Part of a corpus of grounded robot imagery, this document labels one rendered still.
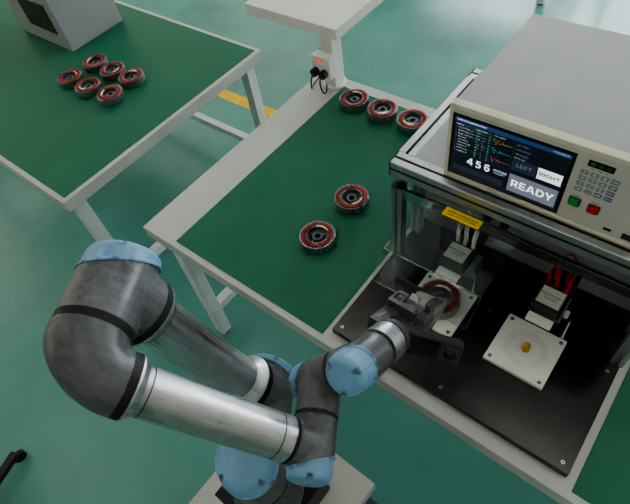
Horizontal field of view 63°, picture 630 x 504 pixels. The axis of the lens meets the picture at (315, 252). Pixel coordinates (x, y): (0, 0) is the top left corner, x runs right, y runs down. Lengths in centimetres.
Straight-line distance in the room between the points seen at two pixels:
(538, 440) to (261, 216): 103
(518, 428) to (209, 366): 74
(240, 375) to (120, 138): 146
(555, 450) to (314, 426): 64
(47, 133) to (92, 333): 178
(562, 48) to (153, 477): 195
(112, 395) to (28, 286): 230
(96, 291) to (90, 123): 168
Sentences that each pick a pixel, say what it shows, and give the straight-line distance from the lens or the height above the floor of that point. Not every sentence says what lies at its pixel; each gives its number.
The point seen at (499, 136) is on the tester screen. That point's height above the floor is 128.
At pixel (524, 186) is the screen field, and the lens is 119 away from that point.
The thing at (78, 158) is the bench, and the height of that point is 75.
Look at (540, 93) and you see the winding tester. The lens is 119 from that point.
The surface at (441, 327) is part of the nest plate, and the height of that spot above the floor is 78.
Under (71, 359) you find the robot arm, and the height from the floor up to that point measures 143.
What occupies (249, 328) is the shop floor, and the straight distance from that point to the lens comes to 238.
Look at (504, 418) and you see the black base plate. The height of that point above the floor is 77.
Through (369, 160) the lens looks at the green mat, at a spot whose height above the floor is 75.
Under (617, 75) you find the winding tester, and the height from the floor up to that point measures 132.
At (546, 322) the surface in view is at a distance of 135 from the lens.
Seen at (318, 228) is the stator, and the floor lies 77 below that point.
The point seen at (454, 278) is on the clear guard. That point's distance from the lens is 115.
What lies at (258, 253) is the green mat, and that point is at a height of 75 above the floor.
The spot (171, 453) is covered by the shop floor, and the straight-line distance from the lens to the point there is 225.
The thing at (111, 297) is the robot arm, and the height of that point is 144.
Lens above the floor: 201
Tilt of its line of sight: 52 degrees down
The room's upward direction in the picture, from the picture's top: 12 degrees counter-clockwise
